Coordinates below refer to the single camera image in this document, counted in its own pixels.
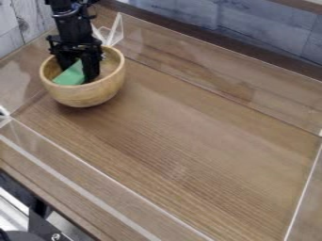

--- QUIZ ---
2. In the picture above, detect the clear acrylic corner bracket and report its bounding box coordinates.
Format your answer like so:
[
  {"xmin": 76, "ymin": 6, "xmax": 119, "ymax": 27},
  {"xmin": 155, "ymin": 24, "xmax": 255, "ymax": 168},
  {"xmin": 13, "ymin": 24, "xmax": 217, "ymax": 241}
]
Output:
[{"xmin": 92, "ymin": 13, "xmax": 124, "ymax": 47}]

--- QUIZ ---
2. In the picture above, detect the clear acrylic tray wall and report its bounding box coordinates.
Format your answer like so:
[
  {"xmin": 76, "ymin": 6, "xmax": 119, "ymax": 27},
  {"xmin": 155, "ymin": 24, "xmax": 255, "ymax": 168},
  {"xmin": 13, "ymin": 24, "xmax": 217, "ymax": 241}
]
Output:
[{"xmin": 0, "ymin": 106, "xmax": 215, "ymax": 241}]

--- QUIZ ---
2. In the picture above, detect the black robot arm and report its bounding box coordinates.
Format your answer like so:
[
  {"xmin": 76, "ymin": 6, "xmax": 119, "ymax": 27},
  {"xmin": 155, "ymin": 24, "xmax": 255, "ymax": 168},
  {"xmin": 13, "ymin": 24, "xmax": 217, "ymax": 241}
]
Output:
[{"xmin": 46, "ymin": 0, "xmax": 103, "ymax": 83}]

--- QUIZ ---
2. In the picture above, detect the black table frame bracket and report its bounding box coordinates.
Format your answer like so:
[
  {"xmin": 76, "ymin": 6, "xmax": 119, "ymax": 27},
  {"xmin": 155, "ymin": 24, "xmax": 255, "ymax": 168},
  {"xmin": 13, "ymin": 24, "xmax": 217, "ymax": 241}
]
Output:
[{"xmin": 28, "ymin": 210, "xmax": 82, "ymax": 241}]

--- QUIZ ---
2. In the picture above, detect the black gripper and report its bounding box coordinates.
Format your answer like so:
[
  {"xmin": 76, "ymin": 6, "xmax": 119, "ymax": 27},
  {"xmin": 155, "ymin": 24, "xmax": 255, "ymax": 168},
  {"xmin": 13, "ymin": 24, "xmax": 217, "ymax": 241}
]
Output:
[{"xmin": 47, "ymin": 12, "xmax": 102, "ymax": 83}]

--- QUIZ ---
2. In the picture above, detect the green rectangular block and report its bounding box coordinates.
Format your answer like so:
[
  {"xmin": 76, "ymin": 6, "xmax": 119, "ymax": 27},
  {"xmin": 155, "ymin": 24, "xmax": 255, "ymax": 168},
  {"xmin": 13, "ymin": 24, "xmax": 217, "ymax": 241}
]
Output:
[{"xmin": 54, "ymin": 60, "xmax": 84, "ymax": 86}]

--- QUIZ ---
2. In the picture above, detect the wooden bowl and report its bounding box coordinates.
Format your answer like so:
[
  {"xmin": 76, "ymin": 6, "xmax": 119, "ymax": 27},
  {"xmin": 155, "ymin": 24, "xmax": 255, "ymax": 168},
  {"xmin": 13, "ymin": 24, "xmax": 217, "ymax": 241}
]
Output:
[{"xmin": 39, "ymin": 46, "xmax": 126, "ymax": 107}]

